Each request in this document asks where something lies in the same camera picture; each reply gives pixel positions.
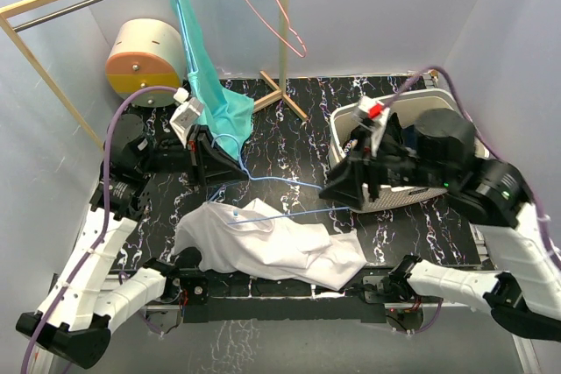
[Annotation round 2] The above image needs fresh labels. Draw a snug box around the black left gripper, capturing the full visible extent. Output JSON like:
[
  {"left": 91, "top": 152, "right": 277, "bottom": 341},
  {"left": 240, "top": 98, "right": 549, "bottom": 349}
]
[{"left": 138, "top": 123, "right": 249, "bottom": 190}]

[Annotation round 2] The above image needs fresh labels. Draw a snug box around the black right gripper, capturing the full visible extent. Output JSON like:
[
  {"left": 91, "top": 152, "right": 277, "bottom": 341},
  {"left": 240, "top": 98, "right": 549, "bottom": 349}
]
[{"left": 316, "top": 126, "right": 450, "bottom": 208}]

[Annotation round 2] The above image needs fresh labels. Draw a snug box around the blue hanger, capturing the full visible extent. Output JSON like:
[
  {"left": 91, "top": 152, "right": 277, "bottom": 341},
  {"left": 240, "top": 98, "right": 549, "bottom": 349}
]
[
  {"left": 174, "top": 0, "right": 198, "bottom": 74},
  {"left": 205, "top": 133, "right": 352, "bottom": 227}
]

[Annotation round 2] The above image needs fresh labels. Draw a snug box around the white t shirt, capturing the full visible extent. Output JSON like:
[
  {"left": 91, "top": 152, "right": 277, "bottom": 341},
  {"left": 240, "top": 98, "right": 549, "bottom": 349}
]
[{"left": 173, "top": 199, "right": 366, "bottom": 291}]

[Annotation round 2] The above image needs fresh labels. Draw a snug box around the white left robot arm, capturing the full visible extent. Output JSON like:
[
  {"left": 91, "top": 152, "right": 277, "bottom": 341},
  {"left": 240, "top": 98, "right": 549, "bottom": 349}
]
[{"left": 16, "top": 114, "right": 247, "bottom": 369}]

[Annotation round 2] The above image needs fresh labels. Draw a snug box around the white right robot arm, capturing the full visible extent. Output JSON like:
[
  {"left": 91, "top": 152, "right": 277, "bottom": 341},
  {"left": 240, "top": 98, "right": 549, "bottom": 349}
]
[{"left": 319, "top": 108, "right": 560, "bottom": 342}]

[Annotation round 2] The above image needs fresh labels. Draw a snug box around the teal t shirt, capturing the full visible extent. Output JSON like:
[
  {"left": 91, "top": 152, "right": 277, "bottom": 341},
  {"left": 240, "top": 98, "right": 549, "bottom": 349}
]
[{"left": 181, "top": 0, "right": 254, "bottom": 160}]

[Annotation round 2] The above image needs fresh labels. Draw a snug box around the blue hanger under teal shirt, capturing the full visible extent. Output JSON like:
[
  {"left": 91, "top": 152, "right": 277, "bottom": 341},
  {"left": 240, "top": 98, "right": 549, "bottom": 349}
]
[{"left": 174, "top": 0, "right": 198, "bottom": 74}]

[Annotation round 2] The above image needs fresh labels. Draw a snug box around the cream plastic laundry basket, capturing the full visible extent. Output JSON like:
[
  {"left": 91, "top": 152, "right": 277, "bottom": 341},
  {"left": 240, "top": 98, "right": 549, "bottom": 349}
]
[{"left": 319, "top": 88, "right": 489, "bottom": 213}]

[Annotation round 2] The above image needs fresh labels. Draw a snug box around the cream round drawer cabinet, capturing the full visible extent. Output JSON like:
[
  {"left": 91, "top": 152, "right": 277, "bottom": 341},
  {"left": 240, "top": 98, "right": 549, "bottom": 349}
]
[{"left": 105, "top": 18, "right": 187, "bottom": 99}]

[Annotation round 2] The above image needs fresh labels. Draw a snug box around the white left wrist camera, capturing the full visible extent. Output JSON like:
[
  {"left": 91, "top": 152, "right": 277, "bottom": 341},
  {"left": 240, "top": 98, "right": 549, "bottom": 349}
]
[{"left": 169, "top": 88, "right": 204, "bottom": 147}]

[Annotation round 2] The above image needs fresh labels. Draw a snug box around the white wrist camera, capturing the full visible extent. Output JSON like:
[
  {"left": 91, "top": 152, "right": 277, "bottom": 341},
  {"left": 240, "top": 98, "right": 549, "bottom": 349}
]
[
  {"left": 352, "top": 95, "right": 390, "bottom": 158},
  {"left": 169, "top": 88, "right": 204, "bottom": 147}
]

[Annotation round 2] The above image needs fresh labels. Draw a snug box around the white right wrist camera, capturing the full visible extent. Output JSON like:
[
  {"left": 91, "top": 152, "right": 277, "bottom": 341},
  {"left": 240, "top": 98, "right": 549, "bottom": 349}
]
[{"left": 352, "top": 95, "right": 390, "bottom": 158}]

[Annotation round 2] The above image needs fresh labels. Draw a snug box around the wooden clothes rack frame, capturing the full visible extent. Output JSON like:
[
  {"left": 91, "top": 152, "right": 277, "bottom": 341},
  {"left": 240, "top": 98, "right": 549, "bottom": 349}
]
[{"left": 1, "top": 0, "right": 308, "bottom": 151}]

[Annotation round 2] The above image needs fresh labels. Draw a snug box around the aluminium base frame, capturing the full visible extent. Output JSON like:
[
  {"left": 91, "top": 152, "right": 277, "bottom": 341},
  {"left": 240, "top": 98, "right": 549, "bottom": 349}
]
[{"left": 32, "top": 268, "right": 543, "bottom": 374}]

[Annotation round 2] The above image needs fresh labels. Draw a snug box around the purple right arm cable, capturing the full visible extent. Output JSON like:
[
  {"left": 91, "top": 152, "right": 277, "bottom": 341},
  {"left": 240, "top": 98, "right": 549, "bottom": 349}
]
[{"left": 380, "top": 66, "right": 561, "bottom": 334}]

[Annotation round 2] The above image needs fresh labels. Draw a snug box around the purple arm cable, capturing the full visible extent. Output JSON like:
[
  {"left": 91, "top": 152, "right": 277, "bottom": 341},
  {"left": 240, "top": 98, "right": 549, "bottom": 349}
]
[
  {"left": 19, "top": 86, "right": 181, "bottom": 374},
  {"left": 380, "top": 66, "right": 561, "bottom": 334}
]

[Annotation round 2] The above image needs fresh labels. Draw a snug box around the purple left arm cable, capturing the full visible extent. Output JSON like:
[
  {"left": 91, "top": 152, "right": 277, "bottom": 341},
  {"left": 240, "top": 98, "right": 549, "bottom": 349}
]
[{"left": 19, "top": 86, "right": 181, "bottom": 374}]

